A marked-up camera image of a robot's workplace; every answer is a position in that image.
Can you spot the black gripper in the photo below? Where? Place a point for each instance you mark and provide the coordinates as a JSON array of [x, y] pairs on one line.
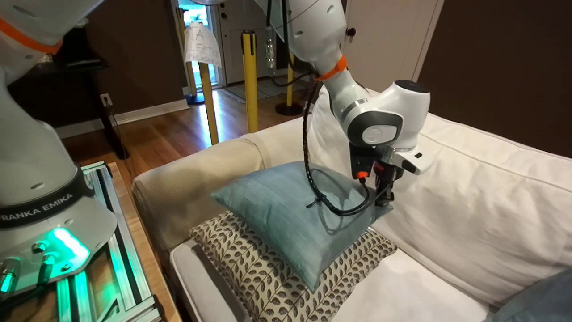
[[385, 175]]

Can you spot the large teal silk pillow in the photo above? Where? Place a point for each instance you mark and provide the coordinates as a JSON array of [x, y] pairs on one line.
[[279, 207]]

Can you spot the leaf pattern pillow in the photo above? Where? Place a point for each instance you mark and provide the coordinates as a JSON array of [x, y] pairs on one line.
[[256, 273]]

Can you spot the white sofa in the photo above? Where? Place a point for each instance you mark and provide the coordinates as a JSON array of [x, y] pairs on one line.
[[476, 196]]

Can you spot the white sofa back cushion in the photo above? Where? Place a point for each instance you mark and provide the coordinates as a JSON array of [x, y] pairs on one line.
[[476, 196]]

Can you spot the white sofa seat cushion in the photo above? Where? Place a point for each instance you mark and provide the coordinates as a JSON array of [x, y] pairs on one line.
[[411, 291]]

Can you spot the grey door mat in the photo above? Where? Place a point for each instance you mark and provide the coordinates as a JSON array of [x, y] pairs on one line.
[[261, 87]]

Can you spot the small teal silk pillow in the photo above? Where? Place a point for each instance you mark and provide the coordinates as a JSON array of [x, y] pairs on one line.
[[536, 297]]

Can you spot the white entrance door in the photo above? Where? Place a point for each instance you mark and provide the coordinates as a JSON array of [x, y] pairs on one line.
[[238, 41]]

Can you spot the white paper sign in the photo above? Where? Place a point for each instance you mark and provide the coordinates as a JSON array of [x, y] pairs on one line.
[[200, 43]]

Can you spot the black side table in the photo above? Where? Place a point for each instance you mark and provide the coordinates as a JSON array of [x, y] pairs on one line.
[[90, 77]]

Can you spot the yellow post with black base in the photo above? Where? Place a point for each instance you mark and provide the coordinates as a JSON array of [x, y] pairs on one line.
[[290, 82]]

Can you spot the yellow post with blue base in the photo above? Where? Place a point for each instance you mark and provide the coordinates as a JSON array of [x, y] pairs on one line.
[[184, 59]]

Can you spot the aluminium mounting frame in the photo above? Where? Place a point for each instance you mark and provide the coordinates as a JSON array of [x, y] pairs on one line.
[[127, 279]]

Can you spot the white wall outlet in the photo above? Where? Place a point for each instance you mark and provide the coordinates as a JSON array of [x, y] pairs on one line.
[[106, 98]]

